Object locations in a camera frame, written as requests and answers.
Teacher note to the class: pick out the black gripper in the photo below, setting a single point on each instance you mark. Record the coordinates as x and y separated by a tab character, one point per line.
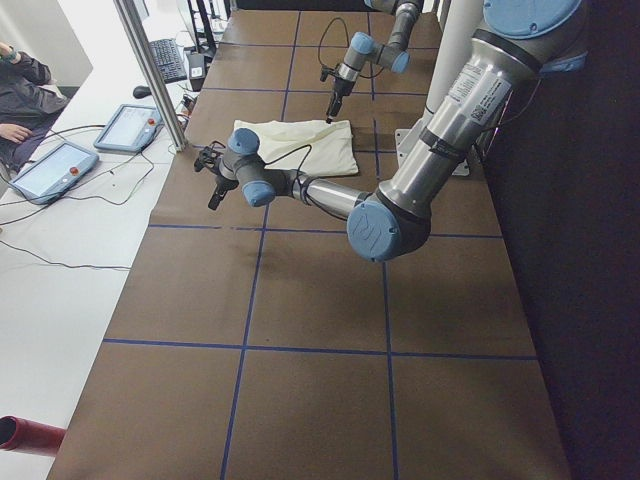
223	182
338	89

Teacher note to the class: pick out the cream cat print t-shirt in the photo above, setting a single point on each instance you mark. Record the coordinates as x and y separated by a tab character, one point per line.
328	146

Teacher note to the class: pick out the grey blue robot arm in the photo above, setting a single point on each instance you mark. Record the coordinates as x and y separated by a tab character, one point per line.
488	48
363	48

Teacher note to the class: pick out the far teach pendant tablet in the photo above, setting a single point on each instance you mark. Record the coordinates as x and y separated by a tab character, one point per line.
130	130

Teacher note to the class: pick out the teach pendant tablet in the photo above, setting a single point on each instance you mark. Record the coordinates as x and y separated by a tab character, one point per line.
130	130
55	173

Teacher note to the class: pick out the black box with white label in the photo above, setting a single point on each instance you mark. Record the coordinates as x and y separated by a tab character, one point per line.
197	70

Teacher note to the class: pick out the black computer mouse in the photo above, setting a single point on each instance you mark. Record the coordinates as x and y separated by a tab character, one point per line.
140	92

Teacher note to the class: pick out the black keyboard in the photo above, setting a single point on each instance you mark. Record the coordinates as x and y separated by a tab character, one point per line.
168	60

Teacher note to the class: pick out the near teach pendant tablet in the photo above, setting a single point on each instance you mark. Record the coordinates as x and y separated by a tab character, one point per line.
55	173

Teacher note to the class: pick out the seated person in dark jacket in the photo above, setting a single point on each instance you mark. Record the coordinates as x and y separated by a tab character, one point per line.
29	106

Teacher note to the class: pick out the red cylinder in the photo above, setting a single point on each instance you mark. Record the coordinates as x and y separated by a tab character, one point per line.
30	437

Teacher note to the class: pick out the aluminium frame post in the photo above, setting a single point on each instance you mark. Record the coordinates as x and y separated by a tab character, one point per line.
138	39

